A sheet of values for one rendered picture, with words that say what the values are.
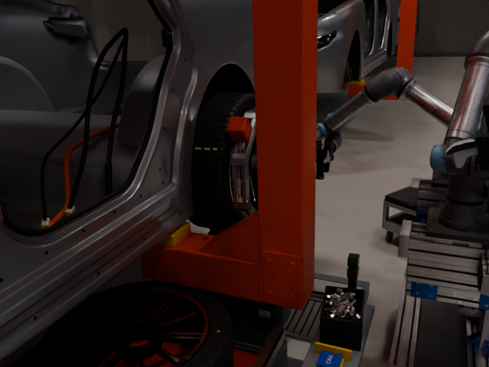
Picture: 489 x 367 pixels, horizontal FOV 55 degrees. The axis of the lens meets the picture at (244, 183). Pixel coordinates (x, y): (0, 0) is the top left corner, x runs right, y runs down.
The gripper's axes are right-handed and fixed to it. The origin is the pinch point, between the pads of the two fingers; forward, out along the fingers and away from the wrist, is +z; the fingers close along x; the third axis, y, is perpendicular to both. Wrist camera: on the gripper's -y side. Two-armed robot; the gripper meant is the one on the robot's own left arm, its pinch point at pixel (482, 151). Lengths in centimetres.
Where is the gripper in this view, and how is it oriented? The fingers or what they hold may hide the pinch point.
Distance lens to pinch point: 110.9
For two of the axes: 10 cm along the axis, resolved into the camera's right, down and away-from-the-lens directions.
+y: 1.5, 9.5, 2.6
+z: -6.0, 3.0, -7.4
